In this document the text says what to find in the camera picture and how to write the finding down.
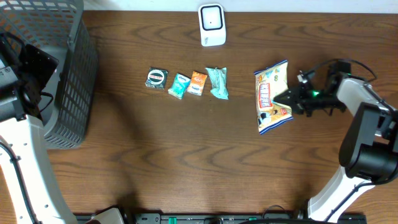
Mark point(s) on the teal Kleenex tissue pack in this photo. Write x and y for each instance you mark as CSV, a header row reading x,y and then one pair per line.
x,y
179,86

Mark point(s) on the grey plastic mesh basket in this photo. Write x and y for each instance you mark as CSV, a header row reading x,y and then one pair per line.
x,y
57,28

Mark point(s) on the orange tissue pack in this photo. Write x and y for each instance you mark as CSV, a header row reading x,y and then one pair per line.
x,y
197,83

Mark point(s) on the white yellow snack bag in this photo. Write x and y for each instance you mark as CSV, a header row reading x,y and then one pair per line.
x,y
271,82

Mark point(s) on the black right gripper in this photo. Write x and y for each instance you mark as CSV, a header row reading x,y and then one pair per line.
x,y
296,98

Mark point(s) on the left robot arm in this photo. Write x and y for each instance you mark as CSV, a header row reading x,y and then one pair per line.
x,y
35,194

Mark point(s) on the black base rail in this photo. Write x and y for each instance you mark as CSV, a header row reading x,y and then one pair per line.
x,y
158,218

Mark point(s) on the green wipes packet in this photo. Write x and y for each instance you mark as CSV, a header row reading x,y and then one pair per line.
x,y
218,82

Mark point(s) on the green round-label packet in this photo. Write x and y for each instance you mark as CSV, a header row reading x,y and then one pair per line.
x,y
156,78

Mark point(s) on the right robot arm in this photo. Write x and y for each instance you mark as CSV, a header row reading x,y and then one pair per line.
x,y
368,152

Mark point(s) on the white barcode scanner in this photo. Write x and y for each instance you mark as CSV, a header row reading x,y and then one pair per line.
x,y
212,25

